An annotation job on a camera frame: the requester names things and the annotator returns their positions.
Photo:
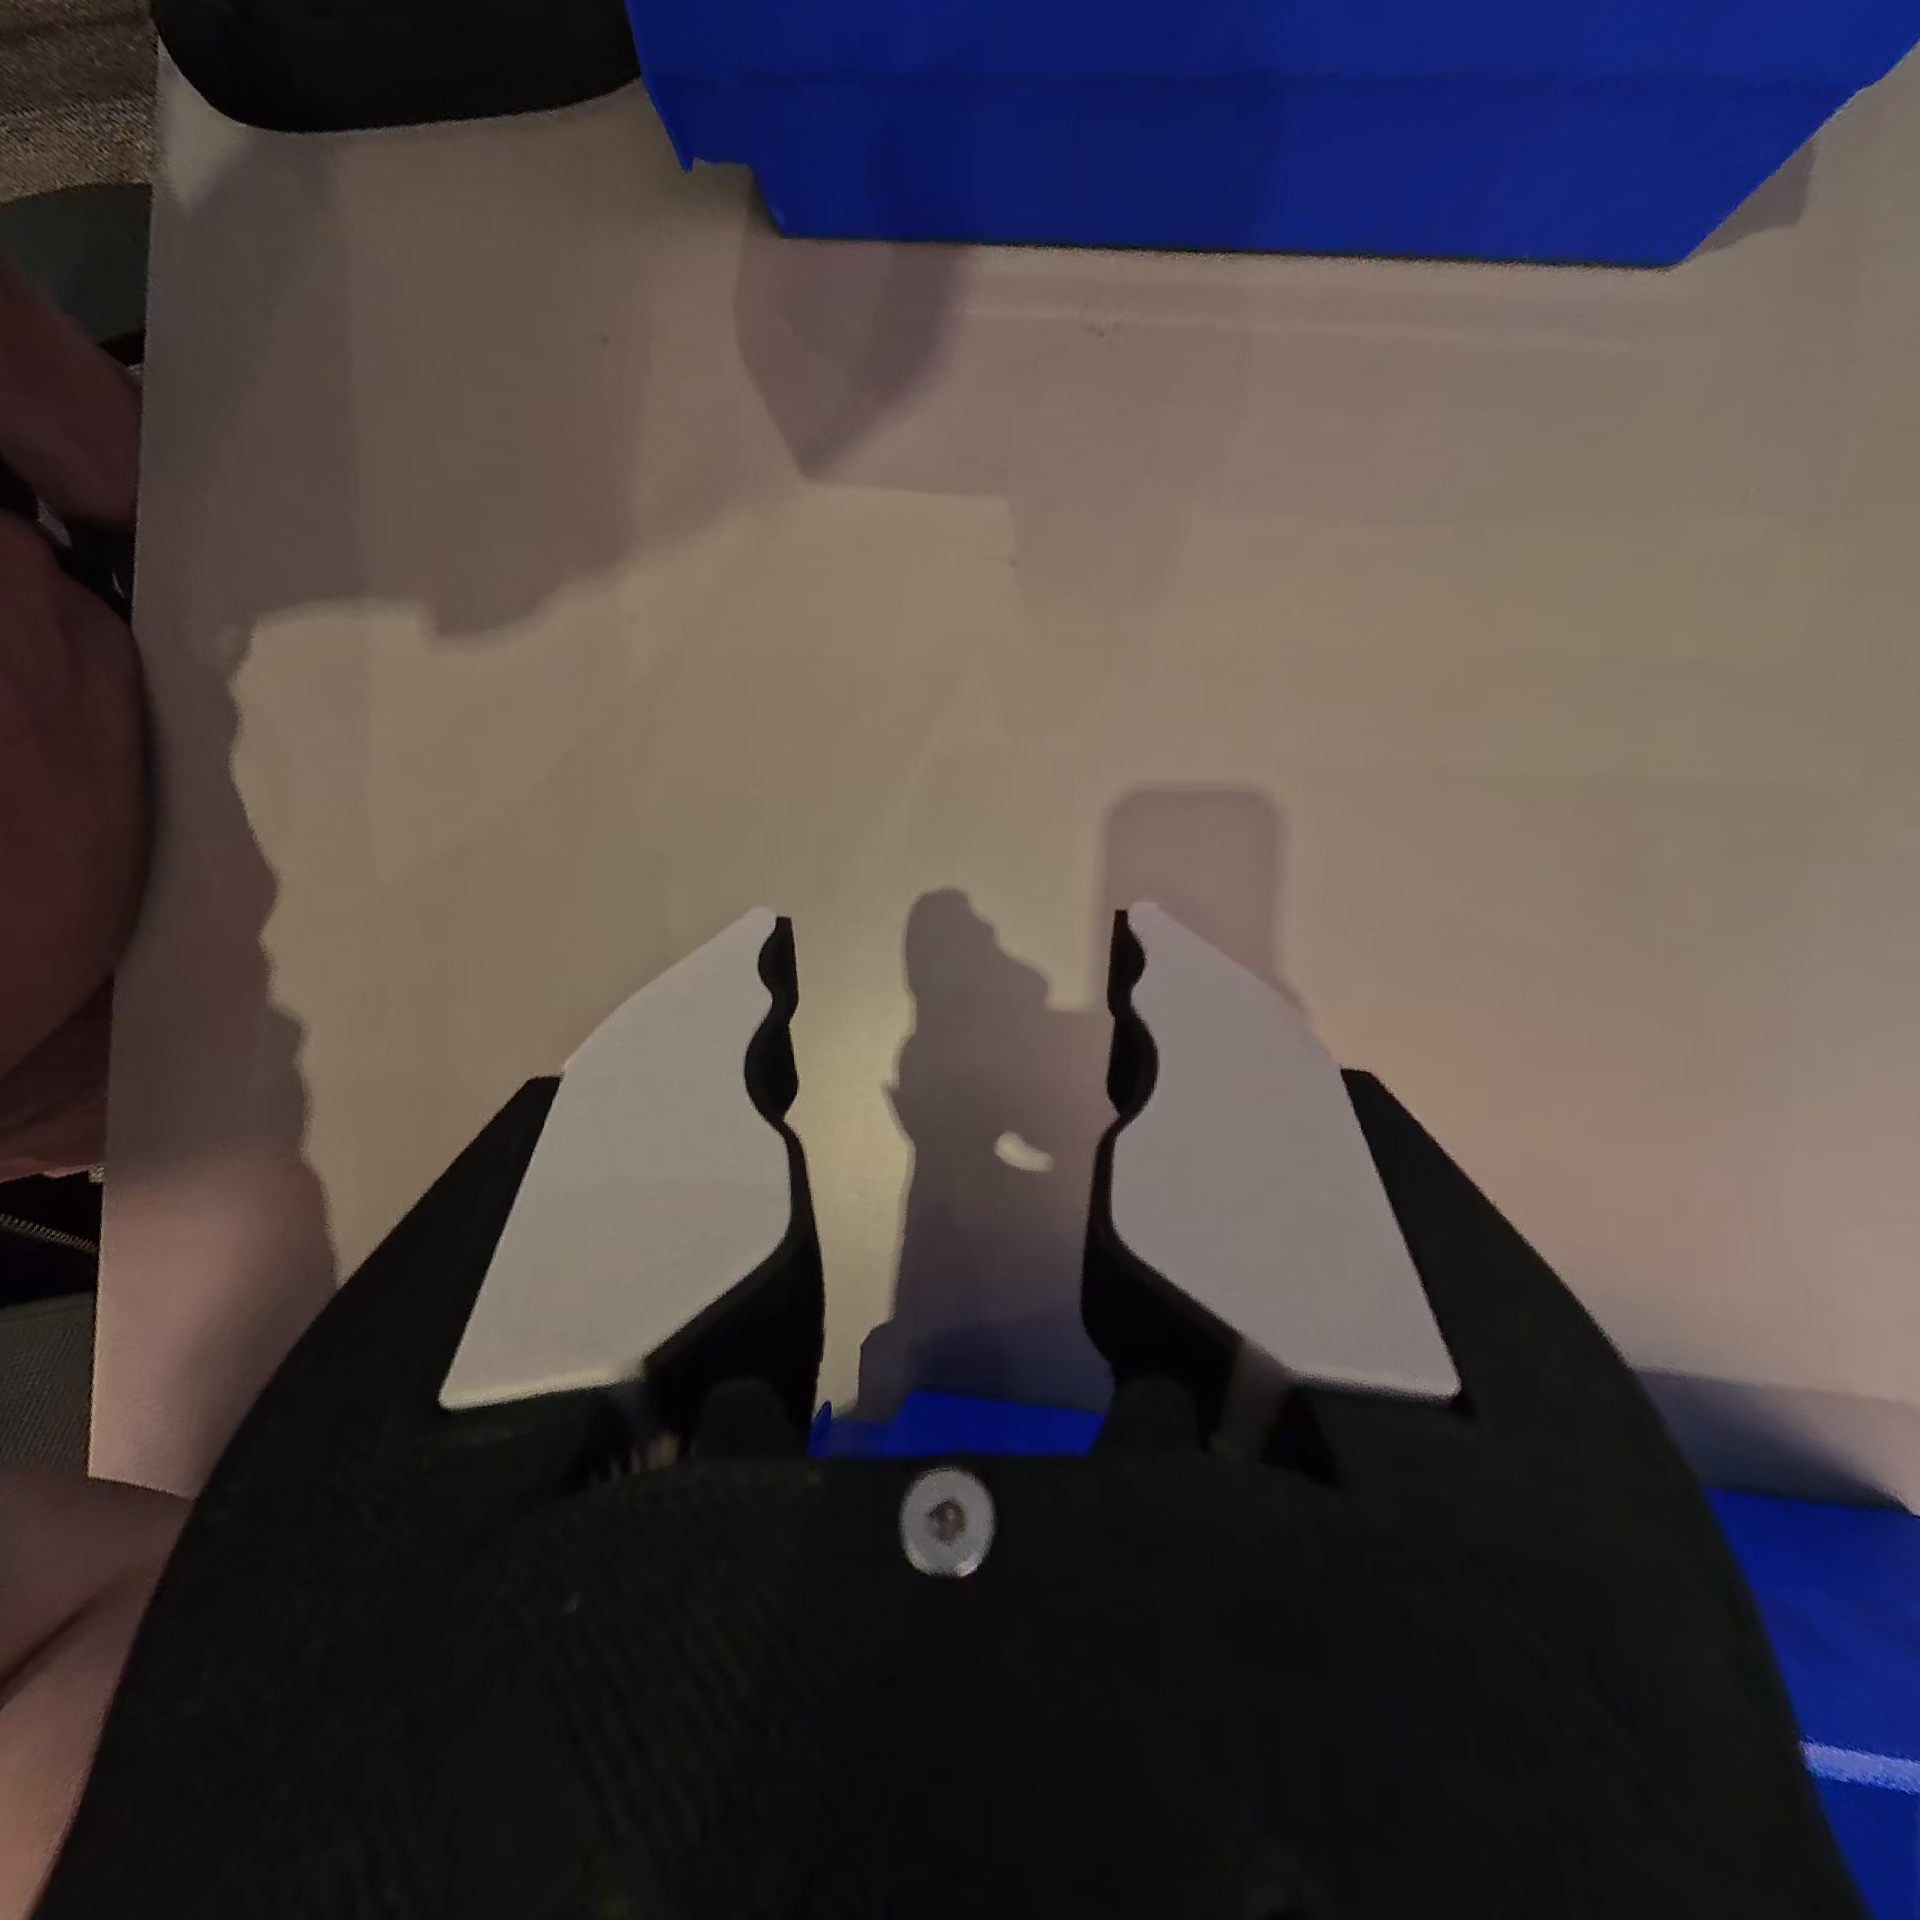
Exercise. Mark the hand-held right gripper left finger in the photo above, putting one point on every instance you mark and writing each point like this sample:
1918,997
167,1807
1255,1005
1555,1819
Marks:
646,1200

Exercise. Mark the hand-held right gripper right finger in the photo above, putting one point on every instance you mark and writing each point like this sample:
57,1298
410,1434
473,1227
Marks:
1275,1200

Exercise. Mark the blue divided parts bin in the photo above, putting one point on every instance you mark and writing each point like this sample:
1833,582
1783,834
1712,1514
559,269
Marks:
1201,135

